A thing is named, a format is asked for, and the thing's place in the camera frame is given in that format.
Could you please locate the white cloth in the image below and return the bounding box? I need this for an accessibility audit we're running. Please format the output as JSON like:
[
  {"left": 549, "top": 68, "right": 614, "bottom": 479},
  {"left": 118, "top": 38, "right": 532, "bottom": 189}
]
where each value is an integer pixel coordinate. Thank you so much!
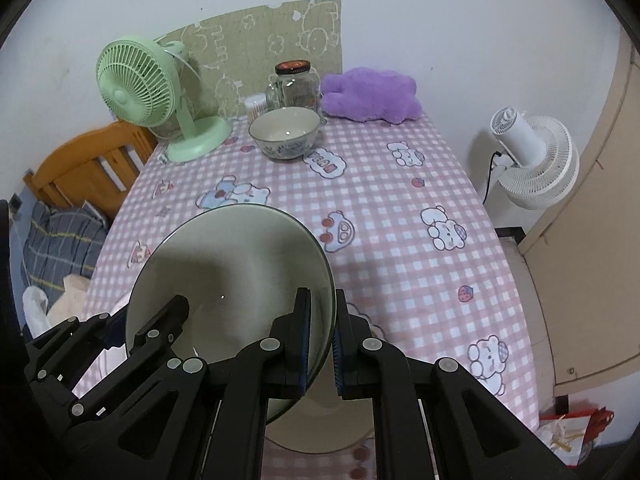
[{"left": 22, "top": 285, "right": 51, "bottom": 333}]

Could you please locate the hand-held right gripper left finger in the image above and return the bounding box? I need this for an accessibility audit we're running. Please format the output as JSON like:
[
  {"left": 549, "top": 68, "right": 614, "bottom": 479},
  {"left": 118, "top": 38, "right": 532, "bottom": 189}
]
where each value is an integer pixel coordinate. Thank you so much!
[{"left": 60, "top": 287, "right": 313, "bottom": 480}]

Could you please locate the cotton swab container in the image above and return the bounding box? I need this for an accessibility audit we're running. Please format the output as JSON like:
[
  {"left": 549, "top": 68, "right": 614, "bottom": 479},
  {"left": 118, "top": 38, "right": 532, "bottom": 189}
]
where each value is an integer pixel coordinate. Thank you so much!
[{"left": 243, "top": 94, "right": 268, "bottom": 123}]

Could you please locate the red bag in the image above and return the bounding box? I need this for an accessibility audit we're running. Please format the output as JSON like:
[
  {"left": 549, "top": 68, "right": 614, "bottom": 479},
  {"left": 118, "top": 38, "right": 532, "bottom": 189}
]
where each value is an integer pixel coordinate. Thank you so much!
[{"left": 537, "top": 407, "right": 616, "bottom": 468}]

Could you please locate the beige door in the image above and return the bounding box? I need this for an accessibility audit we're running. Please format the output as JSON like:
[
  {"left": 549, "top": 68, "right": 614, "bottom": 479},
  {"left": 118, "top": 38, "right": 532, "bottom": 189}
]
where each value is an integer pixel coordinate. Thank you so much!
[{"left": 517, "top": 25, "right": 640, "bottom": 401}]

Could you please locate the purple plush toy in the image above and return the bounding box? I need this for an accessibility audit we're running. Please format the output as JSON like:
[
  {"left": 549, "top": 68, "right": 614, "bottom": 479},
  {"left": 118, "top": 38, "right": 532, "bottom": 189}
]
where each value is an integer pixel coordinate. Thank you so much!
[{"left": 320, "top": 66, "right": 423, "bottom": 126}]

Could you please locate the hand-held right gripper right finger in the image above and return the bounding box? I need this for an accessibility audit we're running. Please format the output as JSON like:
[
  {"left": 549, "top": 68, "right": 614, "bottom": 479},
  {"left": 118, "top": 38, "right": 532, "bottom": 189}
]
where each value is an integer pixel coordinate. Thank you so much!
[{"left": 332, "top": 287, "right": 578, "bottom": 480}]

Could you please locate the pink checked tablecloth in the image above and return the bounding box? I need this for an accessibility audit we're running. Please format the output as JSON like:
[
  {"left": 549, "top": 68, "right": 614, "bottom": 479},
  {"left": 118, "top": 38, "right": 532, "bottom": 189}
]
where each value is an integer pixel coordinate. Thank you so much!
[{"left": 80, "top": 112, "right": 541, "bottom": 480}]

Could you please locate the green cartoon wall mat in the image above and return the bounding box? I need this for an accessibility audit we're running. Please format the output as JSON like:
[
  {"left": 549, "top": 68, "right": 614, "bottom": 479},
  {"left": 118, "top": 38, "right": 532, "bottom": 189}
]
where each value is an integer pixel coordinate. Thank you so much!
[{"left": 152, "top": 0, "right": 343, "bottom": 121}]

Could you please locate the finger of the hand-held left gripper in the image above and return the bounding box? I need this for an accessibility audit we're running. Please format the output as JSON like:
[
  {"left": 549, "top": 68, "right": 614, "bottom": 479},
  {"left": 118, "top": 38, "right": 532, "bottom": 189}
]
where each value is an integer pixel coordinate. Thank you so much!
[
  {"left": 22, "top": 312, "right": 124, "bottom": 393},
  {"left": 65, "top": 295, "right": 192, "bottom": 436}
]

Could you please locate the white fan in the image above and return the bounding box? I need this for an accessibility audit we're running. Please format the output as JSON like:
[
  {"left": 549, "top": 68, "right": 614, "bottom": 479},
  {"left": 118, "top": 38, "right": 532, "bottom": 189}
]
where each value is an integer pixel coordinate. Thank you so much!
[{"left": 489, "top": 106, "right": 581, "bottom": 211}]

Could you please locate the black fan cable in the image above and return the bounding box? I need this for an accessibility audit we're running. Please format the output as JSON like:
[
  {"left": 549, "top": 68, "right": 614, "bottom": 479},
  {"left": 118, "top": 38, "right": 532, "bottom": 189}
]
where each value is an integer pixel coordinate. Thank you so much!
[{"left": 482, "top": 150, "right": 511, "bottom": 206}]

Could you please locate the small drinking glass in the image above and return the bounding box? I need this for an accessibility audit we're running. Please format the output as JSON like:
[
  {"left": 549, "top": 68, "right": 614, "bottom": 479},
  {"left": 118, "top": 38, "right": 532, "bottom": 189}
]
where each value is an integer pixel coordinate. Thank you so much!
[{"left": 265, "top": 81, "right": 286, "bottom": 111}]

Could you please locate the green table fan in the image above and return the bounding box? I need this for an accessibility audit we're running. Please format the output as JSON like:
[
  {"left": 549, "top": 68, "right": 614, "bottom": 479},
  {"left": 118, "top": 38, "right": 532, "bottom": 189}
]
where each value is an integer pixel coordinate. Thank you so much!
[{"left": 96, "top": 35, "right": 233, "bottom": 163}]

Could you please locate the cream cloth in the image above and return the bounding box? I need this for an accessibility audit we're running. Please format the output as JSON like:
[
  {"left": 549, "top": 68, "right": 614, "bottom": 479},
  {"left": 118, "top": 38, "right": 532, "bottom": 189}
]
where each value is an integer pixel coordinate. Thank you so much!
[{"left": 47, "top": 272, "right": 92, "bottom": 326}]

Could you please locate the glass jar dark lid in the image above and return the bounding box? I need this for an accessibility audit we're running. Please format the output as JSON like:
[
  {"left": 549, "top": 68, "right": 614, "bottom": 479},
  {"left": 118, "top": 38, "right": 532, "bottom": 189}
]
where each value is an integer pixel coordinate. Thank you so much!
[{"left": 274, "top": 60, "right": 321, "bottom": 113}]

